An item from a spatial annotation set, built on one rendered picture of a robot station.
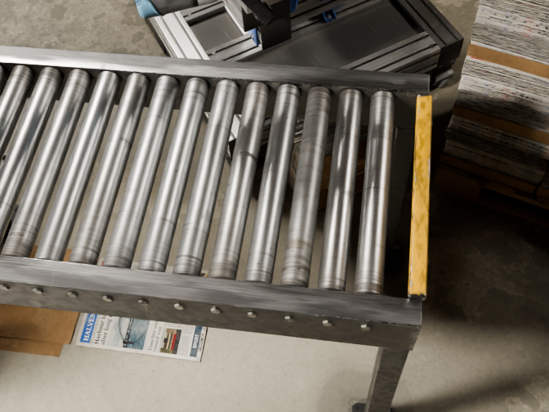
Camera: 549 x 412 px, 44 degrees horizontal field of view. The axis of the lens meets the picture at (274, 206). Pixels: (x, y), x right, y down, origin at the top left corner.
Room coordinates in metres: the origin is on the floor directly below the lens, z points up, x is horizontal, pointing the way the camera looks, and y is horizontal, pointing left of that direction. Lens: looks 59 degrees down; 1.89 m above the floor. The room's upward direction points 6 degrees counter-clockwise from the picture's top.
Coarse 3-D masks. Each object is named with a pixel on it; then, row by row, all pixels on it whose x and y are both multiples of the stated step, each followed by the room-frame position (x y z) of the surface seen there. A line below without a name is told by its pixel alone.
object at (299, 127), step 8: (296, 128) 1.14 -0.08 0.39; (328, 128) 1.13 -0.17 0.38; (360, 128) 1.13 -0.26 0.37; (296, 136) 1.12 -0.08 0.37; (328, 136) 1.11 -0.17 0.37; (360, 136) 1.11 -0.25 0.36; (296, 144) 1.10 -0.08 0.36; (328, 144) 1.09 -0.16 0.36; (296, 152) 1.12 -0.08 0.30; (328, 152) 1.07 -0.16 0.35; (296, 160) 1.12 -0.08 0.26; (360, 160) 1.05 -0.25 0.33; (360, 168) 1.09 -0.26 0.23; (328, 176) 1.02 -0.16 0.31; (328, 184) 1.07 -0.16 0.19
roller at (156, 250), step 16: (192, 80) 0.98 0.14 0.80; (192, 96) 0.93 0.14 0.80; (192, 112) 0.89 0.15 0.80; (176, 128) 0.86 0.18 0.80; (192, 128) 0.86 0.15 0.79; (176, 144) 0.82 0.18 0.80; (192, 144) 0.82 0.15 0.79; (176, 160) 0.78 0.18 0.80; (176, 176) 0.74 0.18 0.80; (160, 192) 0.71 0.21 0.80; (176, 192) 0.71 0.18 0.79; (160, 208) 0.67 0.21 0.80; (176, 208) 0.68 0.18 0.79; (160, 224) 0.64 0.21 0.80; (160, 240) 0.61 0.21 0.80; (144, 256) 0.58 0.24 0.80; (160, 256) 0.58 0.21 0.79
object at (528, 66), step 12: (468, 48) 1.14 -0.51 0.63; (480, 48) 1.12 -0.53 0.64; (492, 60) 1.11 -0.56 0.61; (504, 60) 1.09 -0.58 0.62; (516, 60) 1.08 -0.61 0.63; (528, 60) 1.07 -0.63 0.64; (528, 72) 1.06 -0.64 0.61; (540, 72) 1.05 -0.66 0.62; (456, 108) 1.13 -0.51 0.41; (480, 120) 1.10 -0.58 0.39; (492, 120) 1.08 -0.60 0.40; (504, 120) 1.07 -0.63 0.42; (516, 132) 1.05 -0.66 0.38; (528, 132) 1.03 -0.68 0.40; (540, 132) 1.02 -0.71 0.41; (444, 144) 1.18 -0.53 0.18; (444, 156) 1.13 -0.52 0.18; (468, 168) 1.09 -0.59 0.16; (480, 168) 1.08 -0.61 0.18; (504, 180) 1.04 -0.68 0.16; (516, 180) 1.02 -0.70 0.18; (540, 192) 0.98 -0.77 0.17
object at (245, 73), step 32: (0, 64) 1.09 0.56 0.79; (32, 64) 1.07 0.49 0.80; (64, 64) 1.06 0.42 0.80; (96, 64) 1.05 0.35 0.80; (128, 64) 1.04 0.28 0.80; (160, 64) 1.03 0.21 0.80; (192, 64) 1.02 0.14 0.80; (224, 64) 1.01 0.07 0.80; (256, 64) 1.00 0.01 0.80; (416, 96) 0.88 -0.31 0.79
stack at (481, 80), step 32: (480, 0) 1.14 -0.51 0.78; (512, 0) 1.10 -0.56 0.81; (544, 0) 1.07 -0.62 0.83; (480, 32) 1.13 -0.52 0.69; (512, 32) 1.09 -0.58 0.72; (544, 32) 1.06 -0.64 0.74; (480, 64) 1.12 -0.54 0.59; (544, 64) 1.05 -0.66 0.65; (480, 96) 1.11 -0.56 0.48; (512, 96) 1.07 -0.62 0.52; (544, 96) 1.03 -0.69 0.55; (448, 128) 1.14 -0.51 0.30; (480, 128) 1.10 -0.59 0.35; (544, 128) 1.02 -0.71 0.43; (480, 160) 1.08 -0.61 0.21; (512, 160) 1.04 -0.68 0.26; (544, 160) 1.01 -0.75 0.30; (448, 192) 1.11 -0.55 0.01; (512, 192) 1.02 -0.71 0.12; (544, 224) 0.96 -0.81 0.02
